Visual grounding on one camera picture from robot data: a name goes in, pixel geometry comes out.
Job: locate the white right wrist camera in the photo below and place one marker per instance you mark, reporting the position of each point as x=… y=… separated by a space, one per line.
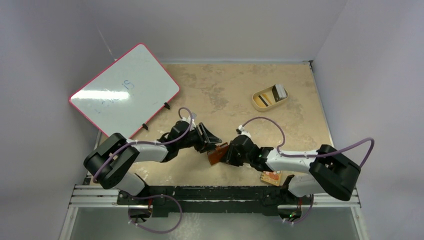
x=242 y=132

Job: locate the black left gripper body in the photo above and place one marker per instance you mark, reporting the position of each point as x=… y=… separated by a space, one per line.
x=193 y=140

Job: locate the beige oval tray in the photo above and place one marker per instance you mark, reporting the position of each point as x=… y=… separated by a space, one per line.
x=263 y=100

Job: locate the brown leather card holder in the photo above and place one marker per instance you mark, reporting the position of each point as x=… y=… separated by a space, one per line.
x=215 y=155

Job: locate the orange spiral notebook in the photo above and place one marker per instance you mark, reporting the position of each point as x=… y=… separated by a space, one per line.
x=272 y=178

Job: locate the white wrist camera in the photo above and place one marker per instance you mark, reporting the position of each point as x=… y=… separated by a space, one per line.
x=191 y=119
x=242 y=132

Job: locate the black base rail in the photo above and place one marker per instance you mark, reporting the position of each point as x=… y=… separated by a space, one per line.
x=267 y=200

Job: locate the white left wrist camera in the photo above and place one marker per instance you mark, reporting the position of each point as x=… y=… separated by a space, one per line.
x=191 y=119

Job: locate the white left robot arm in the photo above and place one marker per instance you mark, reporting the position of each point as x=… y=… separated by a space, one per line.
x=110 y=162

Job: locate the pink framed whiteboard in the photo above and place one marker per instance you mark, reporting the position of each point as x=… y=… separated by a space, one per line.
x=126 y=94

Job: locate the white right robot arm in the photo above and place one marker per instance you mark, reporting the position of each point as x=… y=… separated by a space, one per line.
x=324 y=170

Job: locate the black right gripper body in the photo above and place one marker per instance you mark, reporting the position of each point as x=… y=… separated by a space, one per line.
x=232 y=155

